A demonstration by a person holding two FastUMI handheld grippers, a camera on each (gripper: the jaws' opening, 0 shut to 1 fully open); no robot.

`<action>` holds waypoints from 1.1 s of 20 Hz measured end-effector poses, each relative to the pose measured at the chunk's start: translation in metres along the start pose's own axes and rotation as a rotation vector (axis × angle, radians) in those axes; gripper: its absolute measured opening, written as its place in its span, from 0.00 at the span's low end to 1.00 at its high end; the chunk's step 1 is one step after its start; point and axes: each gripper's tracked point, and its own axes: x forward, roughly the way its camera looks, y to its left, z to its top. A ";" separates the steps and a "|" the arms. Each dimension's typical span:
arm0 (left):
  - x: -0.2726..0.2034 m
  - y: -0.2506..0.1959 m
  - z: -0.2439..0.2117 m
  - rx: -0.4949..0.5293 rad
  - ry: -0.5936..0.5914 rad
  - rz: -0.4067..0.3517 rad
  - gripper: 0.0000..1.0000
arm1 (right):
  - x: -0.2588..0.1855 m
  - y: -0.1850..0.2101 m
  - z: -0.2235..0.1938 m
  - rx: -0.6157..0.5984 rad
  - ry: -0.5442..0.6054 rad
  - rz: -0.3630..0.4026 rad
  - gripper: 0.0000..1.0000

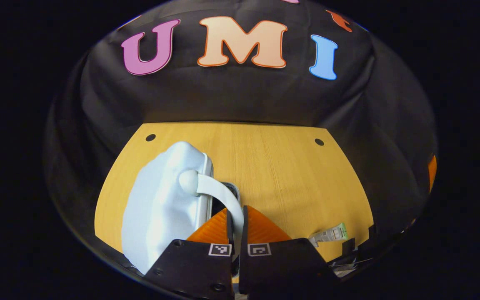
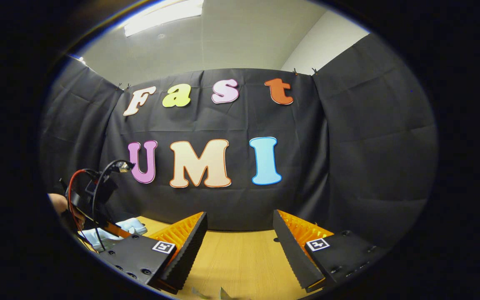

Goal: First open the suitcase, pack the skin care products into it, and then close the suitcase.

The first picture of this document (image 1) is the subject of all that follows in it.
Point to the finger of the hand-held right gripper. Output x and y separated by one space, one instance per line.
432 173

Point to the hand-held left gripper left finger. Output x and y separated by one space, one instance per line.
194 266

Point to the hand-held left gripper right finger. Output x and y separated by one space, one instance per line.
281 266

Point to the white tube with green print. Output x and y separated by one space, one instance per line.
329 234

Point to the pale blue suitcase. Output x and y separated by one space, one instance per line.
161 200

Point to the black backdrop cloth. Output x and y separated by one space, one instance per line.
240 96

